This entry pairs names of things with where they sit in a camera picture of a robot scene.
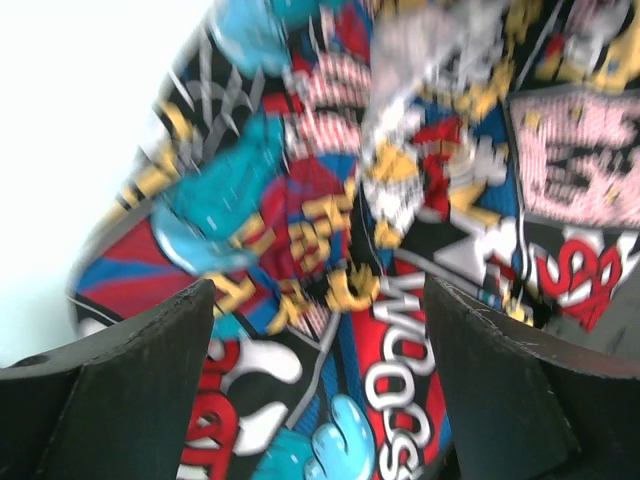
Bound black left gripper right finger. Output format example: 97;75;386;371
425;276;639;479

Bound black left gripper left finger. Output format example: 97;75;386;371
1;280;215;480

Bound comic print shorts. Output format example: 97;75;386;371
70;1;639;479

